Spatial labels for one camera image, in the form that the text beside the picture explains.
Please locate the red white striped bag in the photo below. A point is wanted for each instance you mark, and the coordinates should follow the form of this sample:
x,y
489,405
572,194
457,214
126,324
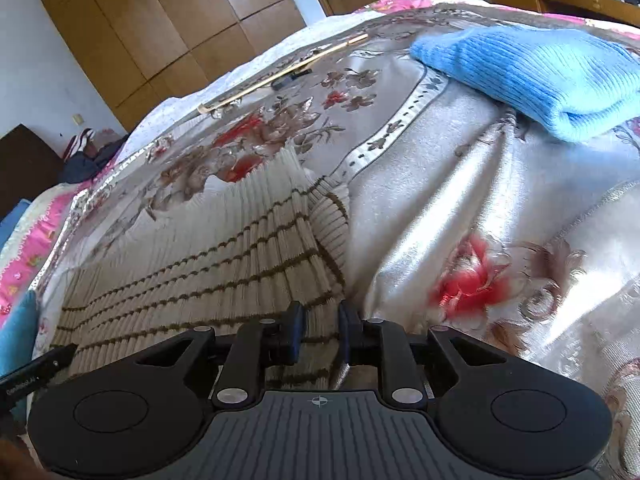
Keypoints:
x,y
75,145

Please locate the blue pillow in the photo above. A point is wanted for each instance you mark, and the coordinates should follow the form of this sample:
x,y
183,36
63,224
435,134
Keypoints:
x,y
12,217

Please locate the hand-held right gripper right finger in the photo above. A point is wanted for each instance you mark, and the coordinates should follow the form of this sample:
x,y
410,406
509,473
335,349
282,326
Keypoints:
x,y
346,332

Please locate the wall socket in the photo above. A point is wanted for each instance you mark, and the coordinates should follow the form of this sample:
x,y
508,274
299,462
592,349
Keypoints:
x,y
77,119

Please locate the pink patterned quilt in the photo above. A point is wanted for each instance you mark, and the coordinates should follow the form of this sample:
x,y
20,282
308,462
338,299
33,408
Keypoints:
x,y
35,250

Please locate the floral satin blanket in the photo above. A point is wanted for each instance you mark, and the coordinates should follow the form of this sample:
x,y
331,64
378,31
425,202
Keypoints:
x,y
425,185

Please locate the navy garment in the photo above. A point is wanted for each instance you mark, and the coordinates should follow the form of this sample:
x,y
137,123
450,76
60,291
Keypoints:
x,y
82,170

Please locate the wooden wardrobe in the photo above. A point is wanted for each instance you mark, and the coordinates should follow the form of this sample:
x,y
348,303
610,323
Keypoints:
x,y
150,20

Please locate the long wooden stick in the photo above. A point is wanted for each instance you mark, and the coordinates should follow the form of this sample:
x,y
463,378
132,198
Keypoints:
x,y
325,53

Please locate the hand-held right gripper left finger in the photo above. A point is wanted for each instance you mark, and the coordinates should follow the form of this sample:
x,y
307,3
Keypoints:
x,y
295,330

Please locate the small dark object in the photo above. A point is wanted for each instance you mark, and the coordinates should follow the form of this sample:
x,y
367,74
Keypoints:
x,y
290,79

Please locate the dark wooden headboard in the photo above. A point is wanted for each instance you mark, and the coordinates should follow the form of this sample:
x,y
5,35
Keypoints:
x,y
25,165

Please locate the beige striped ribbed sweater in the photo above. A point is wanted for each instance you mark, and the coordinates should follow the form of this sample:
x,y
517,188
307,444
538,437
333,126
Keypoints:
x,y
200,260

